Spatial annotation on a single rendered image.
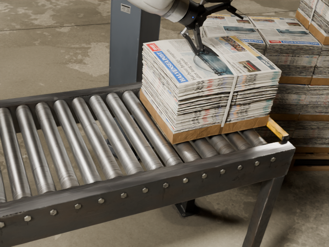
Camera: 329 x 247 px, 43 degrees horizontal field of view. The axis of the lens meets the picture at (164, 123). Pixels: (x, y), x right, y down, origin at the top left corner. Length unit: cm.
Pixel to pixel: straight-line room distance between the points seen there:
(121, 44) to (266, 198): 110
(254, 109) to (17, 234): 83
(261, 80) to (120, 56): 102
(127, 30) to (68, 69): 139
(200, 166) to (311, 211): 129
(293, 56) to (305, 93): 24
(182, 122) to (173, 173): 17
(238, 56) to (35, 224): 82
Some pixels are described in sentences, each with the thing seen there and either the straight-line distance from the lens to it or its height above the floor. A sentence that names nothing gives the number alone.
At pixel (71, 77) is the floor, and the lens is 333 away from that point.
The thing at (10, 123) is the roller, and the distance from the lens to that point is 144.
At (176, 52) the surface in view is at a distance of 138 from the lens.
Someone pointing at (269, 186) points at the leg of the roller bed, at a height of 63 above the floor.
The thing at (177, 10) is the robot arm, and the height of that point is 121.
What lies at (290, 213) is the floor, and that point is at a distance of 241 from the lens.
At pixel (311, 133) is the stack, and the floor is 29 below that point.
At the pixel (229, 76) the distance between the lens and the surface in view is 129.
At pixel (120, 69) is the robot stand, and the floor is 57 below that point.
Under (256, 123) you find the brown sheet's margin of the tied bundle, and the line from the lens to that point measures 148.
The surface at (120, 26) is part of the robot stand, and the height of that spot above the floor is 80.
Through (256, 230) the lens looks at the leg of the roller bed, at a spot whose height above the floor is 41.
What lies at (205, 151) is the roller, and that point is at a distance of 134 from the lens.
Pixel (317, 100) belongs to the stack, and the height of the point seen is 51.
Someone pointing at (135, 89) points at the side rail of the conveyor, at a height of 80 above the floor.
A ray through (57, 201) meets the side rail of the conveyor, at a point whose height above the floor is 80.
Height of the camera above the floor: 161
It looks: 35 degrees down
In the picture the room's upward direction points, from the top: 7 degrees clockwise
